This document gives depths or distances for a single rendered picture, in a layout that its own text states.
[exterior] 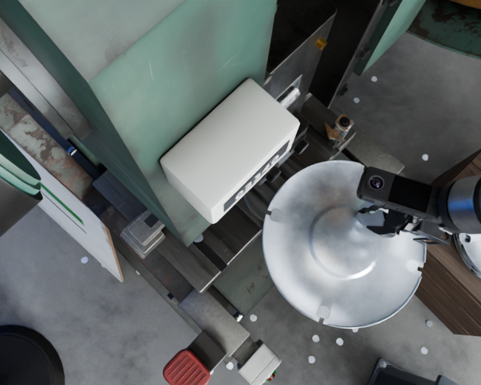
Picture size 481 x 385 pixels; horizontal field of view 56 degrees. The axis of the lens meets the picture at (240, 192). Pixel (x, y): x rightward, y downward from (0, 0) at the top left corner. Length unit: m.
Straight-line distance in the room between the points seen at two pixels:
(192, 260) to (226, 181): 0.63
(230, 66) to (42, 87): 0.09
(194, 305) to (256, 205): 0.25
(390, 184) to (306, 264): 0.21
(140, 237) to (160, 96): 0.65
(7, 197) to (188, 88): 0.11
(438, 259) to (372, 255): 0.54
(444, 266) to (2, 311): 1.37
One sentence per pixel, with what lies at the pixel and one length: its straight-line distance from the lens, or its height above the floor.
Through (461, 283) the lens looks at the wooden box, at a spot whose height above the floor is 0.35.
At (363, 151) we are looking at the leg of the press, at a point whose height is 0.64.
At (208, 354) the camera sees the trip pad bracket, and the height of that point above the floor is 0.71.
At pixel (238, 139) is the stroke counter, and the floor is 1.33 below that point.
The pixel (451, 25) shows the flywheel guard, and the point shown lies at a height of 0.96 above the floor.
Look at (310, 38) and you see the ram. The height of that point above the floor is 1.17.
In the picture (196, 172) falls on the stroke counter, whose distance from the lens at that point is 0.24.
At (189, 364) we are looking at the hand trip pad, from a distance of 0.81.
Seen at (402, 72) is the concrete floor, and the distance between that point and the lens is 1.92.
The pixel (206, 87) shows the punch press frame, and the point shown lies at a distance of 0.22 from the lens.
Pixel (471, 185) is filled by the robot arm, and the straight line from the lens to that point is 0.63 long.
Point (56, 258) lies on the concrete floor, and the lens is 1.67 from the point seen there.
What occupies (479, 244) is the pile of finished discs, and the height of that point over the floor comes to 0.39.
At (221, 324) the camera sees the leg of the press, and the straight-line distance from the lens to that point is 0.92.
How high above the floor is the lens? 1.56
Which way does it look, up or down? 75 degrees down
